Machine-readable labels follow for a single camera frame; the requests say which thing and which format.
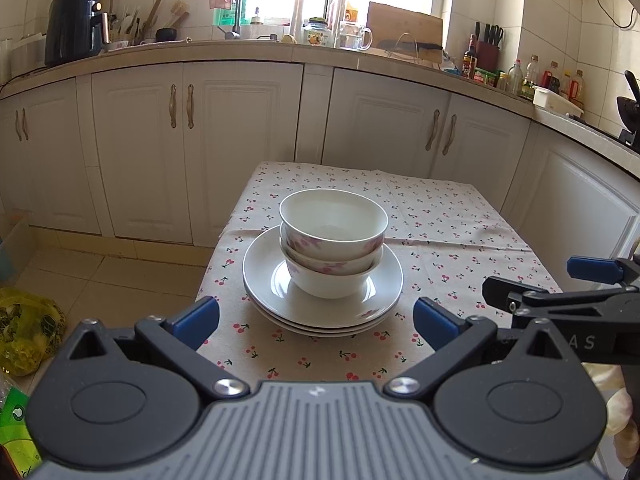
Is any white plastic tray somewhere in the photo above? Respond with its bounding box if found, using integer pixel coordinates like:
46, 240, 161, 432
532, 86, 585, 118

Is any metal kitchen faucet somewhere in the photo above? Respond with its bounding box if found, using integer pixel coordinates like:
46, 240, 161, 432
194, 0, 243, 41

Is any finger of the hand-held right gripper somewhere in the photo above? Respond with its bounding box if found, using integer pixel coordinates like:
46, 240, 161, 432
482, 276, 628, 318
566, 254, 640, 290

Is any cherry print tablecloth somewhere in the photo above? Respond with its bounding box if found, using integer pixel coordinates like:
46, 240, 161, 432
195, 161, 563, 396

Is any yellow plastic bag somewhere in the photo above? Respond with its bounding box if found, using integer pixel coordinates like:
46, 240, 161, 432
0, 287, 68, 377

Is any knife block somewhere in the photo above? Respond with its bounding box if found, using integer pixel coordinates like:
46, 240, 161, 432
474, 21, 505, 73

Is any floral glass jar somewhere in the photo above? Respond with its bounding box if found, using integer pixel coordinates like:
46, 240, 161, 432
302, 17, 336, 48

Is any person's right hand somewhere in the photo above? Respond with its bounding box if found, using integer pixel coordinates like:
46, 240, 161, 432
582, 362, 640, 469

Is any green tissue packet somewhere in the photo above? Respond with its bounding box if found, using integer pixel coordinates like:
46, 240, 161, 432
0, 382, 43, 480

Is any black air fryer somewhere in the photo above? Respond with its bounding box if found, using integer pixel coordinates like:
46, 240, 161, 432
44, 0, 112, 67

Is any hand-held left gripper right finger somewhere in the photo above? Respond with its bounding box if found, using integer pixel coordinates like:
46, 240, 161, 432
384, 296, 571, 402

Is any white kitchen cabinet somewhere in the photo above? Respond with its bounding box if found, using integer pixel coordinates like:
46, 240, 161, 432
0, 57, 640, 291

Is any dark sauce bottle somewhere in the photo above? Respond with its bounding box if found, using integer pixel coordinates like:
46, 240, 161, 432
462, 34, 478, 80

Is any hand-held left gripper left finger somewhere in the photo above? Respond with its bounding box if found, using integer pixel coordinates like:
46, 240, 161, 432
69, 296, 251, 401

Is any black wok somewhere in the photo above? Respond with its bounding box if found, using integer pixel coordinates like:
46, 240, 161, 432
615, 70, 640, 148

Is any green dish soap bottle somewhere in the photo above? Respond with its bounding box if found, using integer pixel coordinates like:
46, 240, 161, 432
212, 0, 241, 26

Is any glass mug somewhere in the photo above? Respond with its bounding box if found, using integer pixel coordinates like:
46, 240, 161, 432
337, 20, 373, 52

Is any white fruit print plate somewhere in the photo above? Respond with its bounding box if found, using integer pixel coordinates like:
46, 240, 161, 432
252, 302, 396, 337
246, 292, 402, 332
242, 225, 404, 328

